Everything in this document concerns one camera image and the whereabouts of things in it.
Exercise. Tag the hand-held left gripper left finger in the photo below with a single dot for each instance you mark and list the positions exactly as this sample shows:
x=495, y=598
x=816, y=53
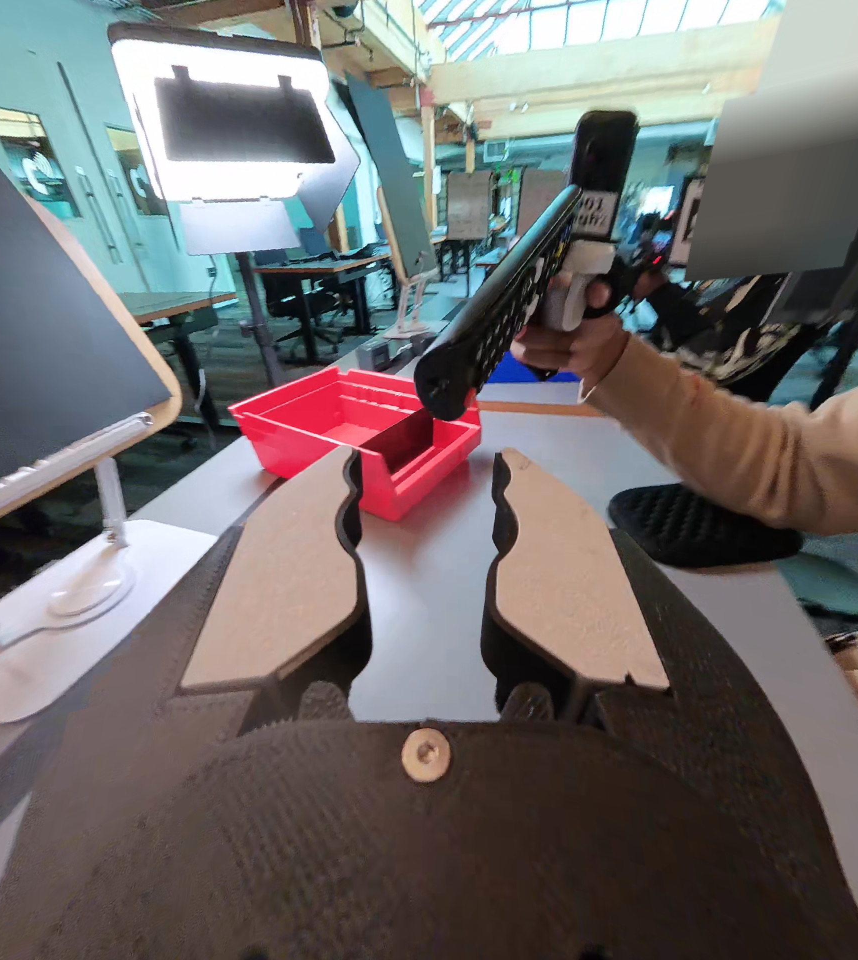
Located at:
x=279, y=585

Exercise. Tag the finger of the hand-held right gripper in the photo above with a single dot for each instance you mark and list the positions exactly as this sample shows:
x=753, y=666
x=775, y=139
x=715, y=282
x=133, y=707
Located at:
x=568, y=300

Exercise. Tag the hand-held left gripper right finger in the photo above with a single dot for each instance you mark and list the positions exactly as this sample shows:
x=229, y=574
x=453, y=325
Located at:
x=571, y=592

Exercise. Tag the black TV remote control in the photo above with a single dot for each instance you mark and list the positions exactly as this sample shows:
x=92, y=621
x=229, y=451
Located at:
x=489, y=330

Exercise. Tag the red plastic bin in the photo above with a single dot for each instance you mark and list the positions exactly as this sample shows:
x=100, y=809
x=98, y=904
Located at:
x=301, y=435

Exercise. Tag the black textured armrest pad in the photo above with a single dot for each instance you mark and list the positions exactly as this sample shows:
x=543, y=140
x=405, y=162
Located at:
x=691, y=525

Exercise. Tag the dark grey box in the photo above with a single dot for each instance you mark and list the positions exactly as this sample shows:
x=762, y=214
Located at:
x=391, y=352

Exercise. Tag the black board with wooden rim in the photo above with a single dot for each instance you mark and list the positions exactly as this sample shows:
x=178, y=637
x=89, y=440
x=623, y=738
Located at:
x=391, y=187
x=39, y=337

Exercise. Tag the wooden office desk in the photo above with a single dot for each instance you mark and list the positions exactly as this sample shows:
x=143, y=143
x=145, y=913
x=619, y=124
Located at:
x=324, y=264
x=174, y=301

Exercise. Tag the studio light panel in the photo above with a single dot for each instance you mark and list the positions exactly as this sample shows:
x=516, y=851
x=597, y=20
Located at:
x=241, y=120

